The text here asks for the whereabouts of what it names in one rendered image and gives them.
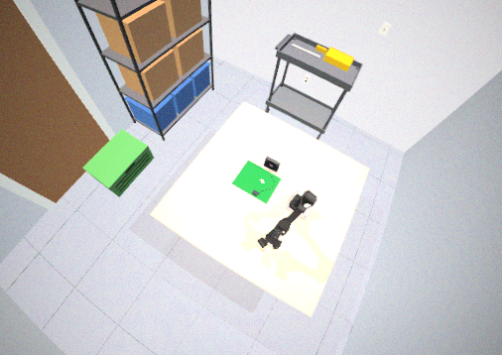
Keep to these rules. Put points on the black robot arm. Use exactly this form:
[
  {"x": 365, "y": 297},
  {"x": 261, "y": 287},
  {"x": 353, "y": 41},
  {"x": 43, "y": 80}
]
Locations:
[{"x": 297, "y": 205}]

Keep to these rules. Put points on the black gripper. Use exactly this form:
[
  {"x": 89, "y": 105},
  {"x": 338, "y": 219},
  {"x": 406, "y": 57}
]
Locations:
[{"x": 264, "y": 242}]

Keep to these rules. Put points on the green circuit board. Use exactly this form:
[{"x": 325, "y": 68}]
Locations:
[{"x": 253, "y": 177}]

